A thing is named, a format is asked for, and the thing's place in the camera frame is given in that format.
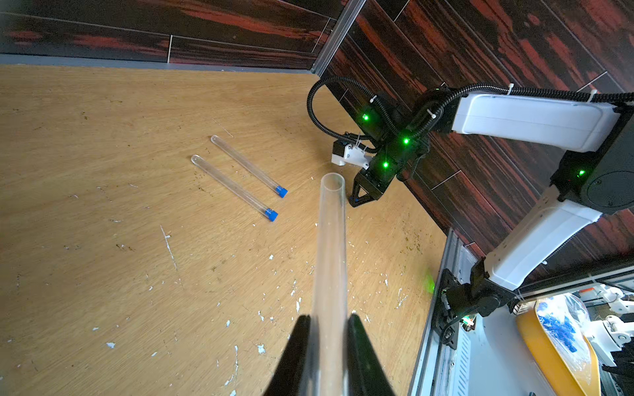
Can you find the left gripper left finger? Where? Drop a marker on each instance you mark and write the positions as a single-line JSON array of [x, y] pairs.
[[287, 378]]

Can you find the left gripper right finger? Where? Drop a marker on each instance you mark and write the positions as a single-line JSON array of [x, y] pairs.
[[365, 374]]

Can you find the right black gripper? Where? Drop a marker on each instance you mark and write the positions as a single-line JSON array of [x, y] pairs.
[[379, 175]]

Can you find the blue stopper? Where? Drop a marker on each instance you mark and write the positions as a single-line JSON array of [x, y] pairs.
[[281, 191], [271, 214]]

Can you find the clear glass test tube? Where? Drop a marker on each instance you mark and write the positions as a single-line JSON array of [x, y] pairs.
[[245, 163]]

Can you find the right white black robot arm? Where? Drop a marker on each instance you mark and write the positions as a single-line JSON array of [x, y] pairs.
[[481, 188]]

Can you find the yellow container outside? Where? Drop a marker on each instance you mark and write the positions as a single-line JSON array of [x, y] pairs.
[[553, 331]]

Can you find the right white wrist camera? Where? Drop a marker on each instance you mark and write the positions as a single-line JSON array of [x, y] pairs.
[[344, 153]]

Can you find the aluminium front rail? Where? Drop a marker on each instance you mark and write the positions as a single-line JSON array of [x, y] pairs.
[[442, 365]]

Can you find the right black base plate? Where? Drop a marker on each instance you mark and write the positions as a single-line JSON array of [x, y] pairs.
[[451, 306]]

